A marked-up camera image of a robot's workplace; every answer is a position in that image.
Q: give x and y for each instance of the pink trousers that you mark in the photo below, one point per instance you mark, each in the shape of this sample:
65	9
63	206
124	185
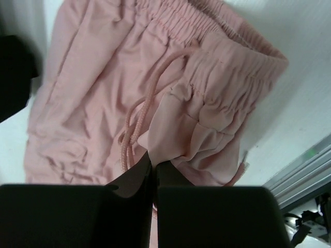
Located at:
176	80

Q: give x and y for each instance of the aluminium table frame rail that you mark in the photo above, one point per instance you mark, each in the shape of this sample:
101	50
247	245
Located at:
303	179

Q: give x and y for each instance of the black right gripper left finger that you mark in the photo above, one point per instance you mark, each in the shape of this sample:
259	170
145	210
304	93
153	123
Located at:
135	178

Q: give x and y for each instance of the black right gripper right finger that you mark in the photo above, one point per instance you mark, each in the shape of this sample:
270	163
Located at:
167	175

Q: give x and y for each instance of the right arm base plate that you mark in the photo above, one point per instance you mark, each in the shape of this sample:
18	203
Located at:
308	225

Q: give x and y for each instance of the black garment over basket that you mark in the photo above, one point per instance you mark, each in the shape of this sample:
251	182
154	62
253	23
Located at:
18	68

